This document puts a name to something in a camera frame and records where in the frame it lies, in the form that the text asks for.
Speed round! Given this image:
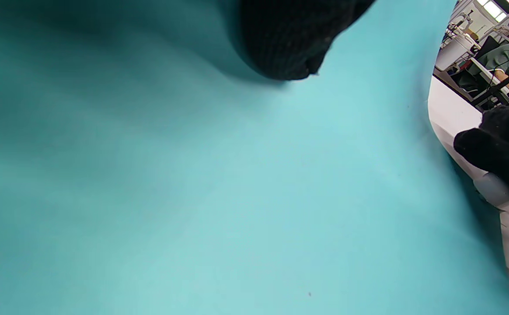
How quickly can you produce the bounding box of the person's left hand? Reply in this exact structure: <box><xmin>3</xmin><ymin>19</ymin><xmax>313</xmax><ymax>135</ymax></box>
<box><xmin>239</xmin><ymin>0</ymin><xmax>375</xmax><ymax>81</ymax></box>

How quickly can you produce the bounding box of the person's right hand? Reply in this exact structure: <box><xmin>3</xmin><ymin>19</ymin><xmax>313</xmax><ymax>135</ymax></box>
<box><xmin>453</xmin><ymin>106</ymin><xmax>509</xmax><ymax>219</ymax></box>

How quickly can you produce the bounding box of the cyan paper document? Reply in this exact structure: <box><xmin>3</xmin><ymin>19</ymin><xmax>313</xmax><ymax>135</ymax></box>
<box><xmin>0</xmin><ymin>0</ymin><xmax>509</xmax><ymax>315</ymax></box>

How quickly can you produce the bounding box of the white cylindrical bottle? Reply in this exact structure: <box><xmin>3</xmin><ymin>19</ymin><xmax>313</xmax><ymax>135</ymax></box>
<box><xmin>435</xmin><ymin>34</ymin><xmax>474</xmax><ymax>71</ymax></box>

